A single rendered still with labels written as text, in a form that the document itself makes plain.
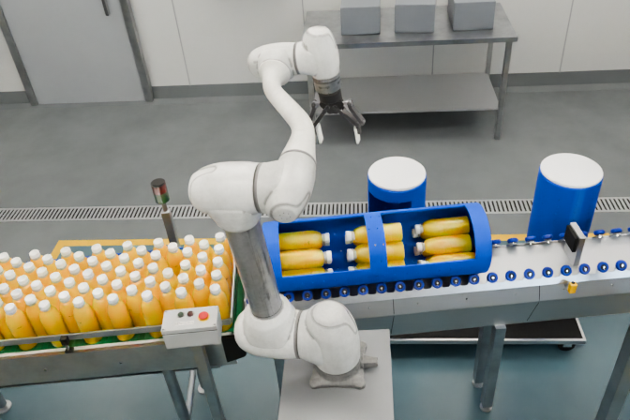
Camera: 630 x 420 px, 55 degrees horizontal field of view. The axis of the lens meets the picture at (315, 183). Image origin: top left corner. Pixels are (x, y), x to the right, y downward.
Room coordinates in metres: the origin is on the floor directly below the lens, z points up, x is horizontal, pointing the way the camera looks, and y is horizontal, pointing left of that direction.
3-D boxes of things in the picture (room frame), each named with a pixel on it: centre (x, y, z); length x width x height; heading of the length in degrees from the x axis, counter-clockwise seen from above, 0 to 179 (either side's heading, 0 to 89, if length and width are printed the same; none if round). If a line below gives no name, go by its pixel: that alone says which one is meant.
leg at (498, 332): (1.74, -0.76, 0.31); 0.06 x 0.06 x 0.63; 1
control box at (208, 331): (1.50, 0.49, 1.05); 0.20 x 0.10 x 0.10; 91
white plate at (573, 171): (2.28, -1.22, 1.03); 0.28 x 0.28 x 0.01
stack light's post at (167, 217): (2.15, 0.68, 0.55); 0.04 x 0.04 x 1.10; 1
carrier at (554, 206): (2.28, -1.22, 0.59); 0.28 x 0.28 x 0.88
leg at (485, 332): (1.88, -0.76, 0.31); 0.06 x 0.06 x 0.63; 1
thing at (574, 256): (1.81, -1.04, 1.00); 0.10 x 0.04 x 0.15; 1
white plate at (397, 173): (2.38, -0.40, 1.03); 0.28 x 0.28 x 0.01
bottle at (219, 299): (1.63, 0.41, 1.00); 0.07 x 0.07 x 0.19
